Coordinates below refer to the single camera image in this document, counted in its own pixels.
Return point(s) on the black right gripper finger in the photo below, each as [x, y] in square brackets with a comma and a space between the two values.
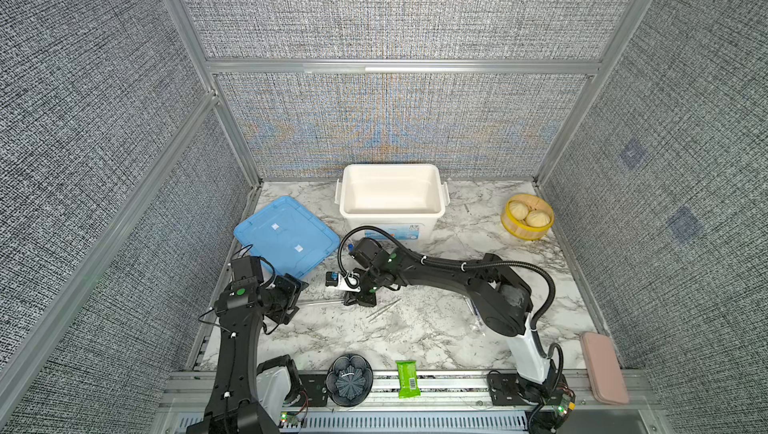
[350, 299]
[367, 299]

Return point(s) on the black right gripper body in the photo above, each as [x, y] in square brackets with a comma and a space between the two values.
[368, 280]

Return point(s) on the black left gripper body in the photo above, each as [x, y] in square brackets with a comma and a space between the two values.
[281, 296]

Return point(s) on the blue capped test tube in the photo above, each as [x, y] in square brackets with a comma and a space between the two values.
[321, 302]

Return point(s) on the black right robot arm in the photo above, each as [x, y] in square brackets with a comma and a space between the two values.
[508, 296]

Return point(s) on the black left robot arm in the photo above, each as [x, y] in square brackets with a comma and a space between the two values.
[234, 405]

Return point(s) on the metal tweezers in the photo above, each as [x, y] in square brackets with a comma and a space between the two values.
[382, 310]

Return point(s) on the clear test tube rack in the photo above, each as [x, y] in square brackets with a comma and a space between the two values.
[350, 240]

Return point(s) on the blue plastic bin lid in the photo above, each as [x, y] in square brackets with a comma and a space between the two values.
[289, 236]

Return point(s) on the white plastic storage bin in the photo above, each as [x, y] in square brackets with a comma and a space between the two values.
[405, 200]

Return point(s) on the small clear glass dish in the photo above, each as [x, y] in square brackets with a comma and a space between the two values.
[477, 328]

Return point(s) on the left steamed bun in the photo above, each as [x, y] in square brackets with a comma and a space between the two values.
[518, 210]

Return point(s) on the steamed bun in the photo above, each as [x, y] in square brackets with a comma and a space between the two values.
[518, 210]
[538, 219]

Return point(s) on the bamboo steamer basket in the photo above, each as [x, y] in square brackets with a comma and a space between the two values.
[520, 229]

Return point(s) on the right steamed bun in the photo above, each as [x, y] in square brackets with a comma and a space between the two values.
[538, 219]

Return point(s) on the pink pouch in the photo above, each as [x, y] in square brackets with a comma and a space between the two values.
[603, 369]

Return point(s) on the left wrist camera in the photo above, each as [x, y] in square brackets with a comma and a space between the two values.
[247, 269]

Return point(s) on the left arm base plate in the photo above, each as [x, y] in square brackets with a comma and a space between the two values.
[307, 390]

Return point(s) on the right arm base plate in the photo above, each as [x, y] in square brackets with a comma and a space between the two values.
[507, 389]

